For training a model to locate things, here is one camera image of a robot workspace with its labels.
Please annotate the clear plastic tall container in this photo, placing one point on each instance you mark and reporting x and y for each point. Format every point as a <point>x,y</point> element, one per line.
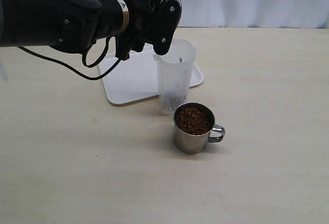
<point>174,71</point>

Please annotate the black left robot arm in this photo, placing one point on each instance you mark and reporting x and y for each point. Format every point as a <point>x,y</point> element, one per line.
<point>73,26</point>

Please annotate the white plastic tray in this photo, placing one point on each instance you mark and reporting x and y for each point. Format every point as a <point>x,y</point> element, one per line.
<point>134,79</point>

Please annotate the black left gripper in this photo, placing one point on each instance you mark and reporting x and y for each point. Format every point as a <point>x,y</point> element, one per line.
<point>150,22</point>

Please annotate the right steel mug with kibble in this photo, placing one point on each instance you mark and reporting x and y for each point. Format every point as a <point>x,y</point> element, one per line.
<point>195,127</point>

